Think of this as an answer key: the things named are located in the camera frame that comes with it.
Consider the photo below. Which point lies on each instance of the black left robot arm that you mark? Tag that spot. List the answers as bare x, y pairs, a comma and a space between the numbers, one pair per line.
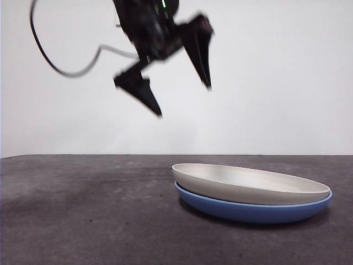
146, 27

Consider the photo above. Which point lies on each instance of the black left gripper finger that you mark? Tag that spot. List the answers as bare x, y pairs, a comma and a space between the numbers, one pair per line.
198, 49
140, 88

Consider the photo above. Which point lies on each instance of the white round plate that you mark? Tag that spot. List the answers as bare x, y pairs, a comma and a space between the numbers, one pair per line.
220, 190

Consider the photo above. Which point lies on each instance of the blue round plate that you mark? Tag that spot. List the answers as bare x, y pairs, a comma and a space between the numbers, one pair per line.
248, 214

